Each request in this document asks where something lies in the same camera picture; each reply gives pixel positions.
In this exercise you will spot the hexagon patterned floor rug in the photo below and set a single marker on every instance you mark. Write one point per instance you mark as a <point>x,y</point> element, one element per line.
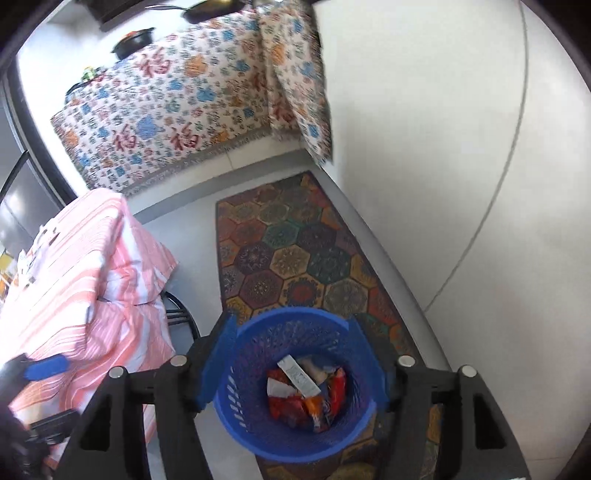
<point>283,245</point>

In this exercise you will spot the blue plastic trash basket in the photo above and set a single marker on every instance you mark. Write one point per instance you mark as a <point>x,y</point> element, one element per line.
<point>306,344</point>

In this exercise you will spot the pink striped tablecloth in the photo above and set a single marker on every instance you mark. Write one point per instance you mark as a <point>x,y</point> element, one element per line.
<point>89,288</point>

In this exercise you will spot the patterned fu character cloth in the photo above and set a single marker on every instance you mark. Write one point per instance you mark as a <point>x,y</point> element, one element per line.
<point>197,93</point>

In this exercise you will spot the red plastic wrapper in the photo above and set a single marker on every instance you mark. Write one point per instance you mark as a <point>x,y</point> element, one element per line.
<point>292,411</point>

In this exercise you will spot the dark wok pan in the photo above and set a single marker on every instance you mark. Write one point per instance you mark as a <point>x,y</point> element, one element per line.
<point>204,11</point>

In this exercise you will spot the orange white snack wrapper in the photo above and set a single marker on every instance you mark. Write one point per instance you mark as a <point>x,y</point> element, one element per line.
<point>316,409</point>

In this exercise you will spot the red white paper cup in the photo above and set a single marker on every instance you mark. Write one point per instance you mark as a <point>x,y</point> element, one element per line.
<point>279,389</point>

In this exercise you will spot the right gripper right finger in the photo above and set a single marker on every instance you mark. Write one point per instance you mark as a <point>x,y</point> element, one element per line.
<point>476,441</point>

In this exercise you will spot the black clay pot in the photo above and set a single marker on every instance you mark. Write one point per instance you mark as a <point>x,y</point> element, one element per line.
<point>133,42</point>

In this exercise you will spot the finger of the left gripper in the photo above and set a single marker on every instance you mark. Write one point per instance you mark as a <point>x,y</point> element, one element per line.
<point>46,368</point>

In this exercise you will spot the grey refrigerator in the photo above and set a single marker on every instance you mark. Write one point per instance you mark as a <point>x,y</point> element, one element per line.
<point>32,188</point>

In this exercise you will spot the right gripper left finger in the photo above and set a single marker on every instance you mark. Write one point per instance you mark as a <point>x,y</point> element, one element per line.
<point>108,442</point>

